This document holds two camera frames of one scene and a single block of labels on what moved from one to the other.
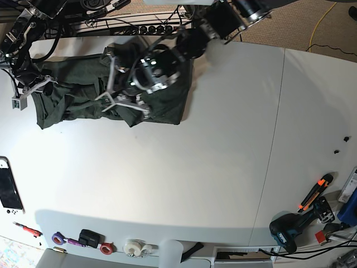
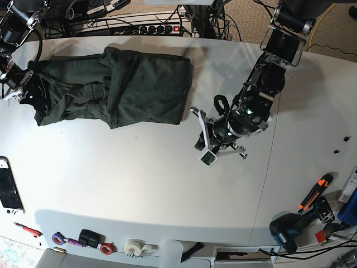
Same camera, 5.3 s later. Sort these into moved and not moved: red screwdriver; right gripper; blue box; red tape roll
Moved: right gripper
Not moved: red screwdriver; red tape roll; blue box
